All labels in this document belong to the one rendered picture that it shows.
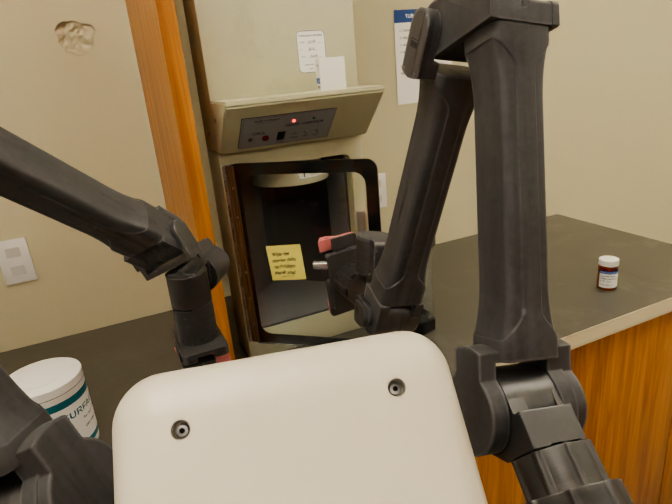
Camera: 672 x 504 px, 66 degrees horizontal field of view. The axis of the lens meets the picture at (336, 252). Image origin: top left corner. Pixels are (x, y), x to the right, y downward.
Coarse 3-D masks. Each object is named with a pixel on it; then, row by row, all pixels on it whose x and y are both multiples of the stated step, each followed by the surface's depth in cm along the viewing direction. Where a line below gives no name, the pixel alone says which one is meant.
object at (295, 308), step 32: (320, 160) 97; (352, 160) 95; (256, 192) 103; (288, 192) 101; (320, 192) 99; (352, 192) 98; (256, 224) 106; (288, 224) 104; (320, 224) 102; (352, 224) 100; (256, 256) 108; (320, 256) 104; (256, 288) 111; (288, 288) 109; (320, 288) 107; (288, 320) 112; (320, 320) 109; (352, 320) 107
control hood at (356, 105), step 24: (264, 96) 100; (288, 96) 95; (312, 96) 96; (336, 96) 98; (360, 96) 101; (216, 120) 98; (240, 120) 94; (336, 120) 105; (360, 120) 108; (288, 144) 106
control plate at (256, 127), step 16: (304, 112) 99; (320, 112) 101; (240, 128) 96; (256, 128) 98; (272, 128) 100; (288, 128) 101; (304, 128) 103; (320, 128) 105; (240, 144) 100; (256, 144) 102; (272, 144) 104
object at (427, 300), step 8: (432, 264) 121; (432, 272) 121; (432, 280) 122; (432, 288) 122; (424, 296) 120; (432, 296) 123; (424, 304) 121; (432, 304) 123; (424, 312) 122; (432, 312) 124; (424, 320) 122
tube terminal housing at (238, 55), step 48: (192, 0) 95; (240, 0) 97; (288, 0) 101; (336, 0) 105; (192, 48) 104; (240, 48) 100; (288, 48) 103; (336, 48) 108; (240, 96) 102; (336, 144) 113; (240, 288) 113; (240, 336) 125
